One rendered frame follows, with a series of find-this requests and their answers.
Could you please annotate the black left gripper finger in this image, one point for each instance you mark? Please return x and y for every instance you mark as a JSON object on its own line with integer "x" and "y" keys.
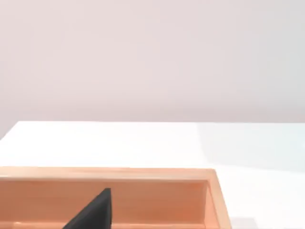
{"x": 97, "y": 213}

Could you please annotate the shallow salmon-coloured box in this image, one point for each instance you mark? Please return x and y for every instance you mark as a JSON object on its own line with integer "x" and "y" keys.
{"x": 157, "y": 202}

